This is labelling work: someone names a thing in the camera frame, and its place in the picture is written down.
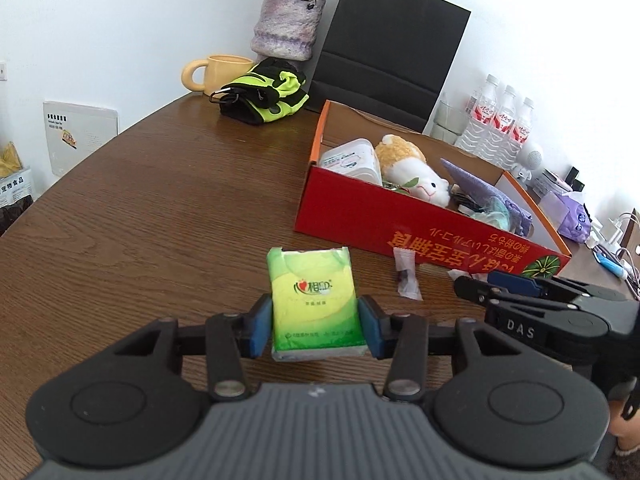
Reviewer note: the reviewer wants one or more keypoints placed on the purple tissue pack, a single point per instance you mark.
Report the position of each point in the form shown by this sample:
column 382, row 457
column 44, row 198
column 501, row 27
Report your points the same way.
column 570, row 215

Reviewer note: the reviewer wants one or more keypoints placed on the blue white tube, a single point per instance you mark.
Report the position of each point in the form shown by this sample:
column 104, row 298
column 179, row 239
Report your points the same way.
column 610, row 262

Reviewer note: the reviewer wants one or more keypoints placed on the purple felt vase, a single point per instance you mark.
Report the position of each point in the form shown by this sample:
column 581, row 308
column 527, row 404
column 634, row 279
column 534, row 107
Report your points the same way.
column 285, row 22

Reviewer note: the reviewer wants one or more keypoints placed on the white wall socket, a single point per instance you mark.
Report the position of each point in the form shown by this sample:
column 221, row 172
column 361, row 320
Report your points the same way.
column 3, row 70

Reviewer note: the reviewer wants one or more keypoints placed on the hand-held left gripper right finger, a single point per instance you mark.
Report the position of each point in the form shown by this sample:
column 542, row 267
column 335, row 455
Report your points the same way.
column 372, row 330

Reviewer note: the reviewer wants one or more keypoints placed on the clear glass cup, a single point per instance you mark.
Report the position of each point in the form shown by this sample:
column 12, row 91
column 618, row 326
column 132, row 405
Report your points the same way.
column 447, row 122

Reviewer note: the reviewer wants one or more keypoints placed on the water bottle red label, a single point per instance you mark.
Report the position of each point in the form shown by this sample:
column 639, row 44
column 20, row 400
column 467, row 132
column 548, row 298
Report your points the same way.
column 520, row 135
column 480, row 120
column 500, row 130

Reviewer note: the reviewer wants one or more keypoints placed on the small clear snack wrapper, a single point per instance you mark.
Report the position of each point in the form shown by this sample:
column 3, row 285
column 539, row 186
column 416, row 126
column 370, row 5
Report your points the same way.
column 406, row 275

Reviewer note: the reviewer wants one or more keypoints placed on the white and tan plush alpaca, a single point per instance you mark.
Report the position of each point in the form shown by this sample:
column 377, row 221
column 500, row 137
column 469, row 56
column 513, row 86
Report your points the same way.
column 410, row 165

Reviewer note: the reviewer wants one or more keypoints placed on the clear plastic bag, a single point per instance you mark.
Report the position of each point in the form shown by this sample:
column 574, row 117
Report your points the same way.
column 495, row 215

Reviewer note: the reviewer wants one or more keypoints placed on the clear plastic swab box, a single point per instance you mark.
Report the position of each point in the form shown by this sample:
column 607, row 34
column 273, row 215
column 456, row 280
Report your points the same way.
column 350, row 157

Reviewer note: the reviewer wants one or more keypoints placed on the red cardboard box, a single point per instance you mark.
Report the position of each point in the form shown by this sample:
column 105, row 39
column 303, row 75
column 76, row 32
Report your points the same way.
column 350, row 215

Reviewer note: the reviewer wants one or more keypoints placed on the yellow mug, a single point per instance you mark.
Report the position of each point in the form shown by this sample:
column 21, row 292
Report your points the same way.
column 225, row 75

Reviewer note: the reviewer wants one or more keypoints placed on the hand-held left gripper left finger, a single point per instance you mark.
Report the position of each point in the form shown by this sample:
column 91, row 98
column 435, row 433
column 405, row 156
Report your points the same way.
column 260, row 325

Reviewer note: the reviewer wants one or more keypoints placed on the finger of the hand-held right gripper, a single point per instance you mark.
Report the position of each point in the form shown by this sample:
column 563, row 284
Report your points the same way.
column 475, row 290
column 515, row 282

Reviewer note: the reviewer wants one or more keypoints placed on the white charger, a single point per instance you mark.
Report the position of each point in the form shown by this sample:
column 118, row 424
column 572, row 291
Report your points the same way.
column 612, row 230

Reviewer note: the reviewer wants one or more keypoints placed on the neon green black gloves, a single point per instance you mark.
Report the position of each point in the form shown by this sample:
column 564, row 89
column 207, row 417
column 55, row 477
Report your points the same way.
column 265, row 95

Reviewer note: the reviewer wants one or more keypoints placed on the person's right hand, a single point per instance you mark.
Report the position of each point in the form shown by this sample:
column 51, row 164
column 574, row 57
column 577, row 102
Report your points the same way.
column 627, row 410

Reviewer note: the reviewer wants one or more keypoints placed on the white robot toy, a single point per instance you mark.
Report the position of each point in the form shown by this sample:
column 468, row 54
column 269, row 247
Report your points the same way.
column 530, row 160

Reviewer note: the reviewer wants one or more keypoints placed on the black paper bag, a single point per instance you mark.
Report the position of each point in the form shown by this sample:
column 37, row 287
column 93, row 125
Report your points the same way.
column 390, row 50

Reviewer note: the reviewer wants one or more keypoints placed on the black stand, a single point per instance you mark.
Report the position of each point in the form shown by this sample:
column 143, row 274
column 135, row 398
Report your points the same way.
column 575, row 180

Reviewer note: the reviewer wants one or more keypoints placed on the green tissue pack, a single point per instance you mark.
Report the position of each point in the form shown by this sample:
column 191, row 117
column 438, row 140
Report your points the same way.
column 315, row 300

